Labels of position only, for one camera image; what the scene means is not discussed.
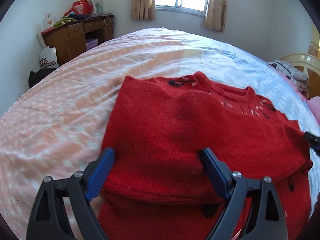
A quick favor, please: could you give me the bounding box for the red knit sweater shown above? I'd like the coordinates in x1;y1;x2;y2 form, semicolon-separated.
99;72;312;239

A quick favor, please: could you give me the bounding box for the pink floral pillow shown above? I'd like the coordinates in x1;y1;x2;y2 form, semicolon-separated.
307;96;320;122

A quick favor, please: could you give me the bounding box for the grey patterned pillow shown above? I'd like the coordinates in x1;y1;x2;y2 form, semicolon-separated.
268;60;309;93

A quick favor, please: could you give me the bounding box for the cream wooden headboard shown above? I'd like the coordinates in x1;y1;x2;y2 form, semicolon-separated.
281;54;320;99

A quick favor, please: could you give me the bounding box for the yellow curtain behind headboard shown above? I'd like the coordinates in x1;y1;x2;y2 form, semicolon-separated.
308;24;320;59

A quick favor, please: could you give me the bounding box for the blue polka dot bedsheet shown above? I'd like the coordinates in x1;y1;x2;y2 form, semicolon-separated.
1;28;319;239

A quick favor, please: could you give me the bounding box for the black bag on floor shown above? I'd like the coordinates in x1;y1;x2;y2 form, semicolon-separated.
28;67;56;88

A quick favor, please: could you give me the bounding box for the right beige curtain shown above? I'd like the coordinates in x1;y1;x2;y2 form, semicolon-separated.
203;0;227;33

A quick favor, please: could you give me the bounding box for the beige curtain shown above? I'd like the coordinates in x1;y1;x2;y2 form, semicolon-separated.
131;0;156;21
203;0;227;33

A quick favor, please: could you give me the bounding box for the white paper shopping bag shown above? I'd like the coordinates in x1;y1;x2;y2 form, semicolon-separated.
39;47;59;69

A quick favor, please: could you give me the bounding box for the purple box under desk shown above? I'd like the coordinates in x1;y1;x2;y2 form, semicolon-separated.
86;38;98;50

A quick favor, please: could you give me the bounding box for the brown wooden desk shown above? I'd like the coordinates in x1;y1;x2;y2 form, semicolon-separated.
41;14;114;65

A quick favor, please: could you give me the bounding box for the green cloth on desk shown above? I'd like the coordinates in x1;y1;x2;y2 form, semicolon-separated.
53;17;76;28

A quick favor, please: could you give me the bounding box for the white carton on desk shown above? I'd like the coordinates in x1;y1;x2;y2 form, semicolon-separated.
42;12;55;30

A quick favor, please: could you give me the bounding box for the red gift bag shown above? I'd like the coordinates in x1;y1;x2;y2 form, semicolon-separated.
63;0;94;17

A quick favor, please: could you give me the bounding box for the left beige curtain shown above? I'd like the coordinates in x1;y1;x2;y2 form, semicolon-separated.
131;0;156;21

